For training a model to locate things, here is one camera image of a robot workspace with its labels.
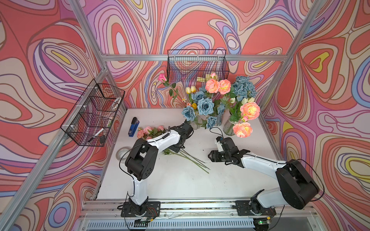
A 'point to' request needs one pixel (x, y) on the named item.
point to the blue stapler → (134, 125)
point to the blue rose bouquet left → (204, 110)
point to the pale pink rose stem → (149, 130)
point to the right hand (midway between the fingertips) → (213, 159)
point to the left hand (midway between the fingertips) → (181, 145)
